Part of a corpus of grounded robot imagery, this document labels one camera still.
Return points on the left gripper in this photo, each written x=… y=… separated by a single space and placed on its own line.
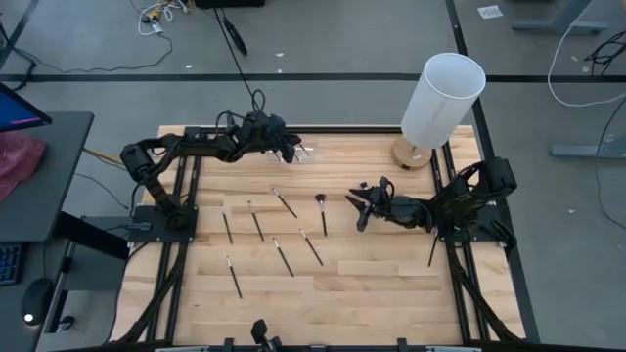
x=264 y=129

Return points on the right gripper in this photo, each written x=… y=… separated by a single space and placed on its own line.
x=401 y=212

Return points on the clear brush holder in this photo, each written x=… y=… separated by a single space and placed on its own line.
x=304 y=149

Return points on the fluffy head makeup brush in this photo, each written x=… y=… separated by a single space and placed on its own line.
x=323 y=217

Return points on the thin black makeup brush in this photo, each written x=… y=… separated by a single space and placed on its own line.
x=255 y=221
x=311 y=247
x=284 y=203
x=226 y=225
x=234 y=277
x=433 y=251
x=283 y=257

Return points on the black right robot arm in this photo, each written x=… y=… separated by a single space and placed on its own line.
x=460 y=200

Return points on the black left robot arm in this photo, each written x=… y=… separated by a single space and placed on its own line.
x=195 y=144

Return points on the white shade wooden base lamp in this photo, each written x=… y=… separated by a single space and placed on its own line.
x=440 y=102

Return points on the black box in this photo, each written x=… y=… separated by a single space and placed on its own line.
x=230 y=3

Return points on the black desk support bar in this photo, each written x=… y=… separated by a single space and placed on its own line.
x=93 y=237

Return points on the white paper label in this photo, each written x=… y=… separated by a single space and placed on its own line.
x=490 y=12

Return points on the grey desk foot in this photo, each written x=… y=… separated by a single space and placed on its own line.
x=562 y=24
x=587 y=149

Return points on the dark grey desk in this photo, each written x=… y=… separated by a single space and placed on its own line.
x=54 y=171

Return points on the pink cloth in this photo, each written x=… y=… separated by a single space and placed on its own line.
x=19 y=159

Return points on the grey desk leg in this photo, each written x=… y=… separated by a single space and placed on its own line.
x=61 y=293

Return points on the computer monitor blue screen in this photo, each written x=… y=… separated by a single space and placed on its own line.
x=17 y=112

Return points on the black computer mouse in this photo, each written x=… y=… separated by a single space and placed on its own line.
x=36 y=300

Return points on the black keyboard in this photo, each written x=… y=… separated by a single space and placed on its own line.
x=10 y=264

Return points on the black frame rail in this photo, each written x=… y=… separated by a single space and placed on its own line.
x=172 y=313
x=460 y=293
x=342 y=129

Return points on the black jointed mount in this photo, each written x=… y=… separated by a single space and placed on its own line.
x=260 y=332

